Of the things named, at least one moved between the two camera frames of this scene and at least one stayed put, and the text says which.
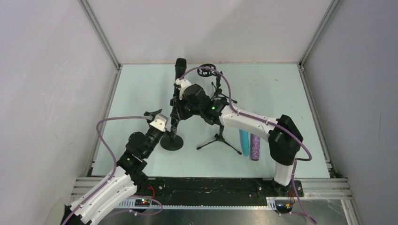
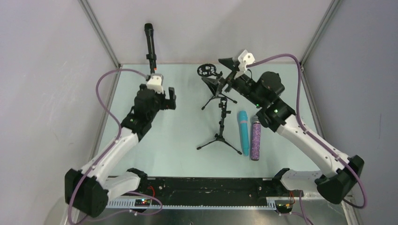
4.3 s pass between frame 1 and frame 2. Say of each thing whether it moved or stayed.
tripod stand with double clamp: stayed
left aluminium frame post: stayed
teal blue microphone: stayed
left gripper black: moved
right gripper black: moved
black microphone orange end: moved
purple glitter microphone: stayed
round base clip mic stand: moved
